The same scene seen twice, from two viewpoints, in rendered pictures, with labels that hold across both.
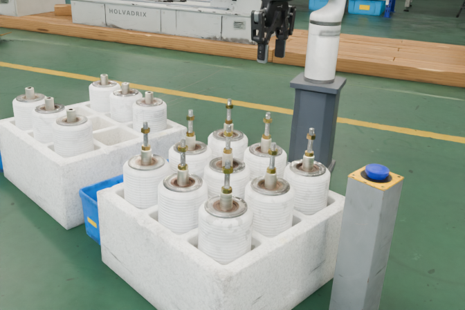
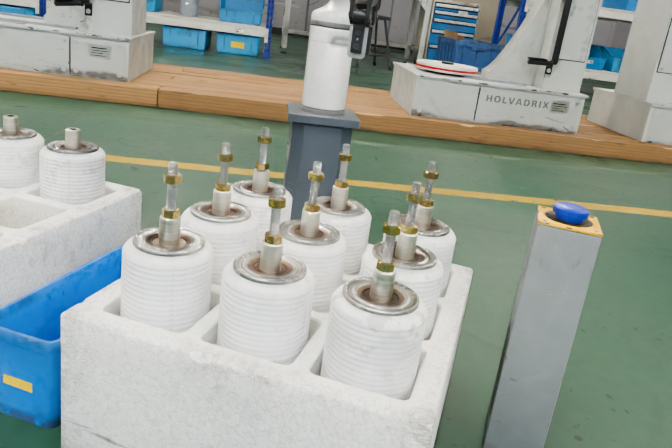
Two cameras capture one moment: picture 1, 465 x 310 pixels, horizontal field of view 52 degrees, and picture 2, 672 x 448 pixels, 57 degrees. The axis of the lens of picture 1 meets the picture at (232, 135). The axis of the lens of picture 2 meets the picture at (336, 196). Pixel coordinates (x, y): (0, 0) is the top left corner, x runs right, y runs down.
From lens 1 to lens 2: 46 cm
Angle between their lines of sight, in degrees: 28
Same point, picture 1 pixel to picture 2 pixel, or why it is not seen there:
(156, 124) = (93, 186)
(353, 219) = (544, 288)
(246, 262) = (435, 387)
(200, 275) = (368, 429)
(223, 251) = (396, 376)
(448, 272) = not seen: hidden behind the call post
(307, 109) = (314, 153)
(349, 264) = (531, 359)
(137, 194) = (165, 304)
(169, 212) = (262, 326)
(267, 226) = not seen: hidden behind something
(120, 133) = (14, 207)
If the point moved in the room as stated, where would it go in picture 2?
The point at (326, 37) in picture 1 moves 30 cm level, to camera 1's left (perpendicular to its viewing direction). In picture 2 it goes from (341, 46) to (190, 30)
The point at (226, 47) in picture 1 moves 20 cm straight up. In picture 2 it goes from (82, 85) to (82, 35)
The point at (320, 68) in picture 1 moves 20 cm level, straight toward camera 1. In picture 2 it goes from (332, 92) to (364, 111)
